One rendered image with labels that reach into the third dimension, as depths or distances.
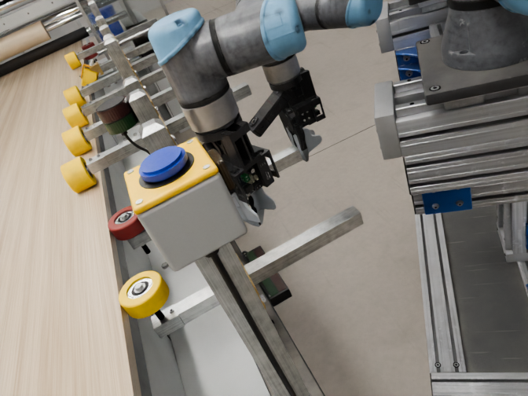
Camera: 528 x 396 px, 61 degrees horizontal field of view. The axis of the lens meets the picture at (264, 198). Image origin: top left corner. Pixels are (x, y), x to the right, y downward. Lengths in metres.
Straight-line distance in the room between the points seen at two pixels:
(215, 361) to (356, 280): 0.98
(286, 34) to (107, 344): 0.52
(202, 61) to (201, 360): 0.66
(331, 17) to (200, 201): 0.64
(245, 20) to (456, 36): 0.34
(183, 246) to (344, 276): 1.56
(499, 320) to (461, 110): 0.78
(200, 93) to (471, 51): 0.41
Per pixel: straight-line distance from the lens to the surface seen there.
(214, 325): 1.07
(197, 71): 0.60
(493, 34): 0.76
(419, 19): 1.26
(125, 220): 1.01
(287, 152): 1.04
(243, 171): 0.65
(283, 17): 0.58
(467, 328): 1.43
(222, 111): 0.63
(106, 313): 0.82
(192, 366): 1.03
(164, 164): 0.35
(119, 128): 0.86
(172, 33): 0.59
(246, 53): 0.59
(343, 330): 1.73
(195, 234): 0.36
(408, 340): 1.67
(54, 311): 0.90
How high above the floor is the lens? 1.38
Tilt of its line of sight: 34 degrees down
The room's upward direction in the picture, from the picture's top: 23 degrees counter-clockwise
